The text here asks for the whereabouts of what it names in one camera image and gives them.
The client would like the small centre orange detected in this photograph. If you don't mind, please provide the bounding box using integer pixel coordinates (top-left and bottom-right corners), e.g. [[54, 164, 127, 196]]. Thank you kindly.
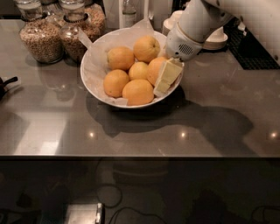
[[129, 62, 148, 81]]

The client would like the left upturned white bowl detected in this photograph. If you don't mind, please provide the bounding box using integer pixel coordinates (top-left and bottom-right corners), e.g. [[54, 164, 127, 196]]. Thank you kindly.
[[168, 10, 183, 30]]

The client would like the right stack of saucers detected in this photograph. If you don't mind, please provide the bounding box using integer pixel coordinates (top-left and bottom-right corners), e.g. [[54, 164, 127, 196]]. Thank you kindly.
[[203, 33, 228, 50]]

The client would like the front left orange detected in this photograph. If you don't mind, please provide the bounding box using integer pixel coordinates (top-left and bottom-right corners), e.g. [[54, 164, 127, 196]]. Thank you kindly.
[[103, 69, 130, 98]]

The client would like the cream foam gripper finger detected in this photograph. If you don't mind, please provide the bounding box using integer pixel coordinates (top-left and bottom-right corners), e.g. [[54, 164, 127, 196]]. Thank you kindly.
[[153, 58, 184, 97]]

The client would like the front centre orange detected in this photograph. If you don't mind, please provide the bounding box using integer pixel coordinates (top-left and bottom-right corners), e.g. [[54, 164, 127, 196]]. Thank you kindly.
[[122, 80, 154, 106]]

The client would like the white paper bowl liner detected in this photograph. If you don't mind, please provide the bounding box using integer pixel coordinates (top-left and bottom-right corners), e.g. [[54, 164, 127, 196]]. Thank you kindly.
[[80, 19, 184, 109]]

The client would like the glass bottle at back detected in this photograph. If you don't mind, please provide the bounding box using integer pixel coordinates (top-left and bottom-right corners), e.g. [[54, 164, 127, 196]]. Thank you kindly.
[[122, 0, 137, 28]]

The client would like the upturned white bowl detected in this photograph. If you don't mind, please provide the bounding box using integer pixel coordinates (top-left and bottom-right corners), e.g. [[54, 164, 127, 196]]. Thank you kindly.
[[209, 27, 224, 42], [168, 10, 183, 30]]

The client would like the back right orange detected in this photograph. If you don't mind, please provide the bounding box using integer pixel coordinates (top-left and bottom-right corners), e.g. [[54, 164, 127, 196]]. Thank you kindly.
[[133, 35, 160, 63]]

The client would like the black rubber bar mat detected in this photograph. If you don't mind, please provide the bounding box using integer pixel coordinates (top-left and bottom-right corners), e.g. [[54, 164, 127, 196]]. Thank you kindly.
[[224, 18, 280, 70]]

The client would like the black handle at left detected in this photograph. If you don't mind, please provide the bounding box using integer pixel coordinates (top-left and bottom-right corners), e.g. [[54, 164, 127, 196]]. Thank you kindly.
[[0, 76, 18, 100]]

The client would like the glass cereal jar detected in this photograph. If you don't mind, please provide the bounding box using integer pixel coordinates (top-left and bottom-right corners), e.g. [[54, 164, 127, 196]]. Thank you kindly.
[[85, 0, 106, 37], [59, 0, 88, 63], [14, 0, 64, 64]]

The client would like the left glass cereal jar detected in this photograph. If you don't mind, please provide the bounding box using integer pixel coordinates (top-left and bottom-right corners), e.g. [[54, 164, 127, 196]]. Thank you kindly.
[[14, 0, 64, 64]]

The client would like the large orange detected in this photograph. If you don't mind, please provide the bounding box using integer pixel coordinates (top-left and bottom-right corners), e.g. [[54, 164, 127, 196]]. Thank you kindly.
[[147, 57, 167, 85]]

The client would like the silver box under table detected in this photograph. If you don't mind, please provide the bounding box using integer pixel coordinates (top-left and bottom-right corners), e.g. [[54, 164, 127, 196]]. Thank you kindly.
[[64, 203, 105, 224]]

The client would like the back left orange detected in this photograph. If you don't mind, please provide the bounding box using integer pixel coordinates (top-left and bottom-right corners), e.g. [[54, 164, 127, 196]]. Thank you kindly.
[[107, 46, 135, 70]]

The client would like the back glass cereal jar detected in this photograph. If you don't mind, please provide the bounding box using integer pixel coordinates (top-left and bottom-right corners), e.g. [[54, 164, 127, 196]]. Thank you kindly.
[[85, 0, 106, 37]]

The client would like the middle glass cereal jar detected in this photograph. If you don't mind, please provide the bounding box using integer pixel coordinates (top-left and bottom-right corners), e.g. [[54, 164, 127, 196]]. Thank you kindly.
[[59, 0, 88, 63]]

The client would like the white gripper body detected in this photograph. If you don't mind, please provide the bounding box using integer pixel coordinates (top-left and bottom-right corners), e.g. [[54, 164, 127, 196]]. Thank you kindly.
[[165, 24, 203, 61]]

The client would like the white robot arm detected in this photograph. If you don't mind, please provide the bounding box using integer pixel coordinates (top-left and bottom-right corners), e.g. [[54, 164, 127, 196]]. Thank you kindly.
[[164, 0, 280, 62]]

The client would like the right upturned white bowl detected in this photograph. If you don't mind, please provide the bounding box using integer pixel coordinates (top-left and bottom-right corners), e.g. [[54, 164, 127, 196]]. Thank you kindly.
[[209, 27, 224, 42]]

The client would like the left stack of saucers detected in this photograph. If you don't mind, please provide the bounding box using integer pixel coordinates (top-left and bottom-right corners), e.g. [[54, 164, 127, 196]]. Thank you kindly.
[[162, 18, 175, 36]]

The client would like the stack of saucers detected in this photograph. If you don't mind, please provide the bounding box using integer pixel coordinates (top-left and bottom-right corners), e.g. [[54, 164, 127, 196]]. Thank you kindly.
[[203, 33, 228, 50], [162, 18, 175, 36]]

